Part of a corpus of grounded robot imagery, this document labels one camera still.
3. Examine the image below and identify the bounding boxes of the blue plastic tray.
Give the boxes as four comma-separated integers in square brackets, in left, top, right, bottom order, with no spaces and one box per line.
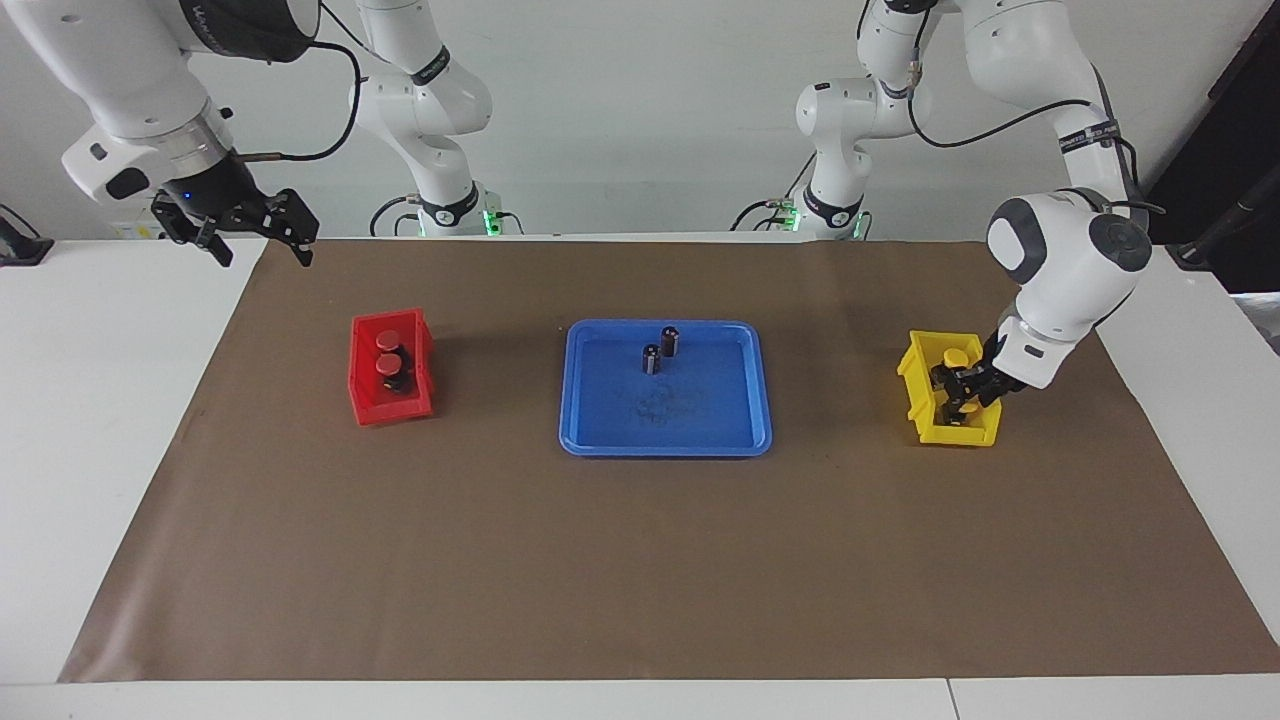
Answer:
[559,320,773,458]

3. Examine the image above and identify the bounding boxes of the black left base cable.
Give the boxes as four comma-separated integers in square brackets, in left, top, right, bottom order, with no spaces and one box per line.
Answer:
[728,160,816,233]

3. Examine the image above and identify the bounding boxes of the yellow plastic bin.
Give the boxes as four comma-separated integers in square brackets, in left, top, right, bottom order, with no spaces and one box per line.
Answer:
[896,330,1002,447]

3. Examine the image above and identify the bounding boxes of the red plastic bin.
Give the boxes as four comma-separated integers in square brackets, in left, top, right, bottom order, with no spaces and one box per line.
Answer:
[347,308,436,427]

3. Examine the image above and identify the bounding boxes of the black clamp device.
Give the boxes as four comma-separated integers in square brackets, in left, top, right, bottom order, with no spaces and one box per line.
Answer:
[0,205,54,267]

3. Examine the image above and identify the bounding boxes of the brown table mat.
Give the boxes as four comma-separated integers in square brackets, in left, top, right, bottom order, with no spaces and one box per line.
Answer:
[58,238,1280,684]

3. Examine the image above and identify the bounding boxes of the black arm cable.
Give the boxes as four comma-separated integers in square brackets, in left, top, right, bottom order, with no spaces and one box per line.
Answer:
[240,40,363,163]
[905,0,1166,216]

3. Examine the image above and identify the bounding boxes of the black base cable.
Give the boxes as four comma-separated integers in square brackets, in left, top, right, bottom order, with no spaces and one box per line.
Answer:
[368,195,426,238]
[728,160,816,233]

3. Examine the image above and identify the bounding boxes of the black panel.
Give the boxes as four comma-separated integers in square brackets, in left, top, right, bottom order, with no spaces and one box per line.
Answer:
[1105,5,1280,294]

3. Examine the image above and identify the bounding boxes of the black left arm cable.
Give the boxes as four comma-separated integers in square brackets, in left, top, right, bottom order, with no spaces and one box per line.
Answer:
[905,0,1166,216]

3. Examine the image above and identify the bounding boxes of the black stand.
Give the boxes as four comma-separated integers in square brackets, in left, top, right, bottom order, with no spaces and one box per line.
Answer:
[1165,165,1280,271]

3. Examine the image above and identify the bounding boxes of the black right base cable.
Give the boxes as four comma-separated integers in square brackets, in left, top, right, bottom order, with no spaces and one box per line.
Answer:
[368,195,426,238]

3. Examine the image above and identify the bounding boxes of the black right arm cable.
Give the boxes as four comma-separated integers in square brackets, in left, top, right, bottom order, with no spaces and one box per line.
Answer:
[240,40,363,163]

